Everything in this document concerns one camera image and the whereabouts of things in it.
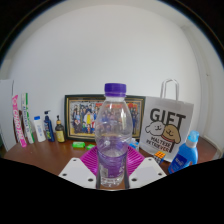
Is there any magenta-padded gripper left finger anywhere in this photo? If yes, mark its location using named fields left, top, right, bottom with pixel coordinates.
left=58, top=145, right=100, bottom=190

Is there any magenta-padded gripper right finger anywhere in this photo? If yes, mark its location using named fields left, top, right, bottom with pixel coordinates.
left=125, top=145, right=168, bottom=190

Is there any clear purple-capped water bottle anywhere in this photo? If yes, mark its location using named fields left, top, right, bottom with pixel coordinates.
left=94, top=82, right=134, bottom=188

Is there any colourful puzzle cube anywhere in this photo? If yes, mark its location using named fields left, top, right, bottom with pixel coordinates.
left=153, top=150, right=167, bottom=165

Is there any blue detergent bottle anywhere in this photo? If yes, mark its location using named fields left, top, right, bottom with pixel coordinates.
left=167, top=130, right=200, bottom=175

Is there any brown yellow-labelled pump bottle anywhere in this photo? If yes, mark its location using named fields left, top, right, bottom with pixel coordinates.
left=54, top=115, right=66, bottom=144

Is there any white paper gift bag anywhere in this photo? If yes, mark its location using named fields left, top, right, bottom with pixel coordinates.
left=138, top=78, right=195, bottom=163

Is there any dark blue pump bottle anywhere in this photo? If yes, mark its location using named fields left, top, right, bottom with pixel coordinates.
left=43, top=110, right=56, bottom=143

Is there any framed group photo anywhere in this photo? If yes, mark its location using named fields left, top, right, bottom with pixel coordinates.
left=63, top=94, right=147, bottom=142

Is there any white lotion bottle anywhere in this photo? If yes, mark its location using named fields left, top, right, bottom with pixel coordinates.
left=33, top=115, right=47, bottom=143

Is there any brown wooden side table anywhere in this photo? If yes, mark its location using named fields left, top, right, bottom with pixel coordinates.
left=194, top=136, right=221, bottom=163

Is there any long green white box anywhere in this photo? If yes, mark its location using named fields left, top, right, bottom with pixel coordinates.
left=20, top=92, right=35, bottom=145

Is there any long pink box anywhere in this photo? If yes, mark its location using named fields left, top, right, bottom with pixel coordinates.
left=11, top=94, right=28, bottom=148

